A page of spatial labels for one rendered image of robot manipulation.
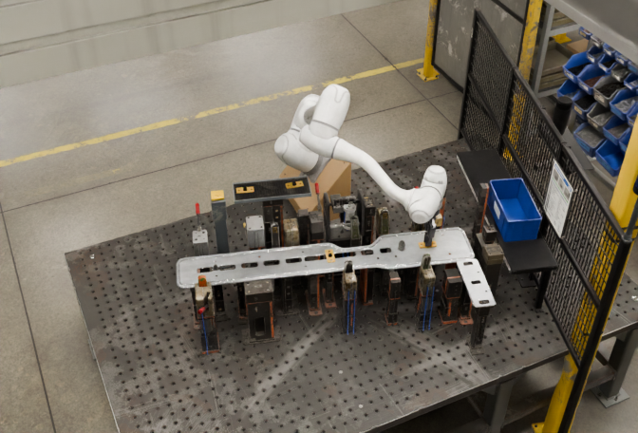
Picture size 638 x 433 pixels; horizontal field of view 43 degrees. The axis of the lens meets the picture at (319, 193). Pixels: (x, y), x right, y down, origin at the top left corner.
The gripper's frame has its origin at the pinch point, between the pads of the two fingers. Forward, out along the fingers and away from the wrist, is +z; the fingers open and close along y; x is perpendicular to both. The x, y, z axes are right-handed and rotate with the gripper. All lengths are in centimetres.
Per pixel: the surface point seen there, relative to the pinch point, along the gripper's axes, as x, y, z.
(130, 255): -143, -46, 35
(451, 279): 5.8, 21.4, 6.6
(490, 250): 25.6, 13.5, -1.4
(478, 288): 15.3, 30.2, 4.6
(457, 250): 13.0, 5.2, 4.6
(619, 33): -68, 226, -236
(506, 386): 29, 51, 52
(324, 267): -50, 7, 5
